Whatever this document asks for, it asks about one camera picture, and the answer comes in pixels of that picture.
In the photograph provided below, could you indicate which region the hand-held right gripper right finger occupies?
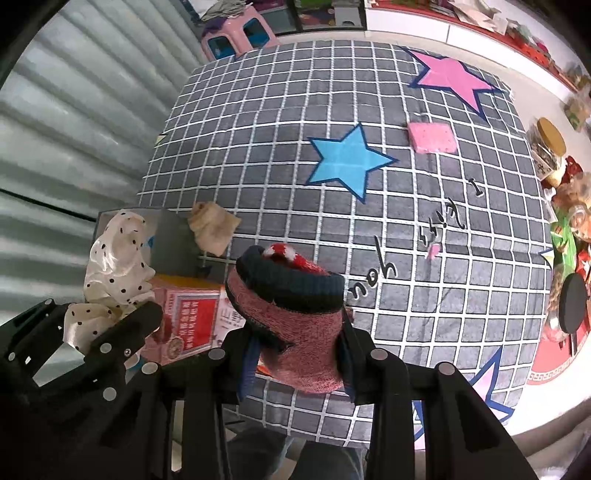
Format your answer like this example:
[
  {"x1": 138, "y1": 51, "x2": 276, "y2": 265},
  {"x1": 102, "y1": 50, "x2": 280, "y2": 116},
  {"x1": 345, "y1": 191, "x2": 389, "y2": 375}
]
[{"x1": 338, "y1": 318, "x2": 539, "y2": 480}]

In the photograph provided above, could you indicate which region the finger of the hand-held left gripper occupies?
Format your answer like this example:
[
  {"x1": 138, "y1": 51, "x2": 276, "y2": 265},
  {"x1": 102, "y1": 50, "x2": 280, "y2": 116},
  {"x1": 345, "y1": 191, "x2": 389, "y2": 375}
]
[
  {"x1": 88, "y1": 302, "x2": 165, "y2": 403},
  {"x1": 0, "y1": 299, "x2": 70, "y2": 384}
]

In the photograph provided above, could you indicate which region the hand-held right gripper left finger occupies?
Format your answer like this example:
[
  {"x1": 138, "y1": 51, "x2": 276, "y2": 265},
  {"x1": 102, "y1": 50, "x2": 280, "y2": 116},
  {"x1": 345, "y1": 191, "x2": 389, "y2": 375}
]
[{"x1": 92, "y1": 324, "x2": 260, "y2": 480}]

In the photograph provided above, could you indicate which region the red knit sock dark cuff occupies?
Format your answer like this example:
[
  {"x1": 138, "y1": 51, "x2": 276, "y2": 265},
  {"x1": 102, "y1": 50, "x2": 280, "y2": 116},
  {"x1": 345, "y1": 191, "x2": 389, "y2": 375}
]
[{"x1": 225, "y1": 242, "x2": 352, "y2": 395}]

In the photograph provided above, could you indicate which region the white polka dot cloth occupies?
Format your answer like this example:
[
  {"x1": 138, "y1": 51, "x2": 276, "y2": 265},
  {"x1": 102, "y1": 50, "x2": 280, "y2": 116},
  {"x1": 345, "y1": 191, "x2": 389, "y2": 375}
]
[{"x1": 64, "y1": 209, "x2": 157, "y2": 357}]

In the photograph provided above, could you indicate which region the red printed carton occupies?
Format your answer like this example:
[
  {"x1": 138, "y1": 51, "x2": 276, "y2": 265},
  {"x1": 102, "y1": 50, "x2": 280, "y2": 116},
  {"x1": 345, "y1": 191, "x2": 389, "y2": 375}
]
[{"x1": 139, "y1": 273, "x2": 247, "y2": 367}]

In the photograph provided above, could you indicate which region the beige folded cloth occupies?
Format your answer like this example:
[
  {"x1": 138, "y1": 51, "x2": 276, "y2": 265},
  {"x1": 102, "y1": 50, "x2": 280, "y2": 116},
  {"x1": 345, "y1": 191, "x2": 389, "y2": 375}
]
[{"x1": 187, "y1": 200, "x2": 242, "y2": 257}]

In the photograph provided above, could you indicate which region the grey checked star mat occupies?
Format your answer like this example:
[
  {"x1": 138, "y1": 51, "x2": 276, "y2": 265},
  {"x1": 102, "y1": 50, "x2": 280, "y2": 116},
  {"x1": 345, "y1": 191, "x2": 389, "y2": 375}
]
[{"x1": 137, "y1": 41, "x2": 555, "y2": 452}]

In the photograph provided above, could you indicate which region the red patterned mat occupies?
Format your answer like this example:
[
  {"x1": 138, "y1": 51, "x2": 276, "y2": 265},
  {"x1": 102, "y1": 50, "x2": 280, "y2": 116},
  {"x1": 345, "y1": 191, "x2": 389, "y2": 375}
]
[{"x1": 526, "y1": 330, "x2": 591, "y2": 385}]

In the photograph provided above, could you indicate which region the black round stool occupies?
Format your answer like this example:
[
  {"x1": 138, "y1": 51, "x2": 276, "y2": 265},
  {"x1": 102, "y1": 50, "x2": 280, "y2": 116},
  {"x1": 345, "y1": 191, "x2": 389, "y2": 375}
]
[{"x1": 558, "y1": 272, "x2": 591, "y2": 334}]

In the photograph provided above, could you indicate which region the pale pink sponge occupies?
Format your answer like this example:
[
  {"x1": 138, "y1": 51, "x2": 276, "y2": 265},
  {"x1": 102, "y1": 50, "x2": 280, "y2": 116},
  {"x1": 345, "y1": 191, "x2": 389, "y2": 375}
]
[{"x1": 406, "y1": 121, "x2": 459, "y2": 156}]

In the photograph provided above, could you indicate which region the pile of packaged goods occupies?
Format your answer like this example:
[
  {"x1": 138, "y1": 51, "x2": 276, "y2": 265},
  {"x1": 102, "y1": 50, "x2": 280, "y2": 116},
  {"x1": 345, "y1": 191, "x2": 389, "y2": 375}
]
[{"x1": 540, "y1": 157, "x2": 591, "y2": 278}]

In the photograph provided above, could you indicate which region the yellow lid jar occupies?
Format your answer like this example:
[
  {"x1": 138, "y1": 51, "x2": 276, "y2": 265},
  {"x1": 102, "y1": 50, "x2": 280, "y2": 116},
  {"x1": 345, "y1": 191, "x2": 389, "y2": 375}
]
[{"x1": 526, "y1": 117, "x2": 568, "y2": 183}]

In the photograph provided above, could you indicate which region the pink plastic stool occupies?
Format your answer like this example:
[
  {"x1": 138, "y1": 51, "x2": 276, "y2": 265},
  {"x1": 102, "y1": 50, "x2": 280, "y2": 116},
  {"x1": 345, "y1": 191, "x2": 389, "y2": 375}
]
[{"x1": 200, "y1": 14, "x2": 281, "y2": 62}]

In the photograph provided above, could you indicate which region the grey cloth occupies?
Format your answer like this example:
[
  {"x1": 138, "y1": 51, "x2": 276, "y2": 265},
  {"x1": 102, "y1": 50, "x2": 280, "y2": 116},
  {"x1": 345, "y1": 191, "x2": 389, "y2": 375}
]
[{"x1": 202, "y1": 0, "x2": 254, "y2": 22}]

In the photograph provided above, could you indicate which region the dark storage cabinet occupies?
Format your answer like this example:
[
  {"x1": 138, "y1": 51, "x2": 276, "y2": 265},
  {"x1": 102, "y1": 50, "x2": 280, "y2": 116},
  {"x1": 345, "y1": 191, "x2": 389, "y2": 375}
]
[{"x1": 277, "y1": 0, "x2": 369, "y2": 34}]

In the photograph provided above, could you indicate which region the white red-edged ledge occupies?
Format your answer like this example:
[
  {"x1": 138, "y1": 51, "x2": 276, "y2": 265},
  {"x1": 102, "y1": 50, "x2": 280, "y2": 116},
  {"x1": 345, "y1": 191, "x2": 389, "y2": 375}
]
[{"x1": 365, "y1": 0, "x2": 591, "y2": 108}]

